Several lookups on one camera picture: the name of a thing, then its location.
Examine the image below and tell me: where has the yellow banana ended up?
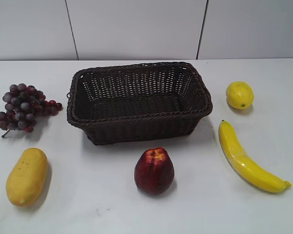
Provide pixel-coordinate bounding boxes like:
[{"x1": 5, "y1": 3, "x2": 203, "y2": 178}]
[{"x1": 218, "y1": 120, "x2": 292, "y2": 194}]

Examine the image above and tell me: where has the purple grape bunch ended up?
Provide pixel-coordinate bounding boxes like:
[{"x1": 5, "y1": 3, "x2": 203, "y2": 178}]
[{"x1": 0, "y1": 83, "x2": 63, "y2": 138}]

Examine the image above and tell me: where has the red apple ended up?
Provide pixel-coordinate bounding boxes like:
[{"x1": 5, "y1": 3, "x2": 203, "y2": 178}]
[{"x1": 134, "y1": 147, "x2": 174, "y2": 195}]

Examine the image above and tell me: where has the yellow lemon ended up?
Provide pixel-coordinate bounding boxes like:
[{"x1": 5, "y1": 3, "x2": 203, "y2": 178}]
[{"x1": 226, "y1": 81, "x2": 254, "y2": 110}]

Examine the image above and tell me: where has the yellow mango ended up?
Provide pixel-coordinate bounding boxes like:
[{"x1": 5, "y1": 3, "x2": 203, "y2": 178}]
[{"x1": 6, "y1": 148, "x2": 48, "y2": 207}]

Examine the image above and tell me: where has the dark brown wicker basket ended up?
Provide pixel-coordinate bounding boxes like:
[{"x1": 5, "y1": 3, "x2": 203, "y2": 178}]
[{"x1": 67, "y1": 61, "x2": 213, "y2": 145}]

